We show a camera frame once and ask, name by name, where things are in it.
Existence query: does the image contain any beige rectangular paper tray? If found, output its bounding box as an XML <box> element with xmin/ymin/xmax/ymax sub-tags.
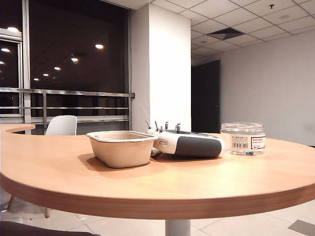
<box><xmin>86</xmin><ymin>130</ymin><xmax>159</xmax><ymax>169</ymax></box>

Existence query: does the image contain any curved wooden side table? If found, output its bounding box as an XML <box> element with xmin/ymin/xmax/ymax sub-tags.
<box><xmin>0</xmin><ymin>123</ymin><xmax>36</xmax><ymax>135</ymax></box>

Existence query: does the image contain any clear plastic jar with labels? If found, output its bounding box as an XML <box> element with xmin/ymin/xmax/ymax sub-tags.
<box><xmin>220</xmin><ymin>122</ymin><xmax>266</xmax><ymax>156</ymax></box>

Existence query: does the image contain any white grey remote controller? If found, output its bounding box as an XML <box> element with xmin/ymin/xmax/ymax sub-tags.
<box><xmin>145</xmin><ymin>119</ymin><xmax>226</xmax><ymax>158</ymax></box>

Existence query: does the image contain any ceiling air vent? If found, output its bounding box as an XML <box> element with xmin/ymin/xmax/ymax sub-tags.
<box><xmin>206</xmin><ymin>27</ymin><xmax>244</xmax><ymax>40</ymax></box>

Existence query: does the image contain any white window blind box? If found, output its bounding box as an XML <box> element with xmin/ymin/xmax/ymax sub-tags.
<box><xmin>0</xmin><ymin>27</ymin><xmax>23</xmax><ymax>41</ymax></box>

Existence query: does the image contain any dark brown seat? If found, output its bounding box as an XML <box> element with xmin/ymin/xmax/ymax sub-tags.
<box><xmin>0</xmin><ymin>220</ymin><xmax>101</xmax><ymax>236</ymax></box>

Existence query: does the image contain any white plastic chair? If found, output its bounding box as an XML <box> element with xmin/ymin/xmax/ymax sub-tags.
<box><xmin>45</xmin><ymin>115</ymin><xmax>78</xmax><ymax>136</ymax></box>

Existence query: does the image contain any steel window railing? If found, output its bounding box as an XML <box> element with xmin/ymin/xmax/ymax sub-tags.
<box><xmin>0</xmin><ymin>87</ymin><xmax>136</xmax><ymax>123</ymax></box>

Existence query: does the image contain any dark door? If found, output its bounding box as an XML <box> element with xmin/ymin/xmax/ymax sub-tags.
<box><xmin>191</xmin><ymin>59</ymin><xmax>221</xmax><ymax>133</ymax></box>

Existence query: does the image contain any grey floor outlet cover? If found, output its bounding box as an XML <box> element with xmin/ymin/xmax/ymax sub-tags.
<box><xmin>289</xmin><ymin>218</ymin><xmax>315</xmax><ymax>233</ymax></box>

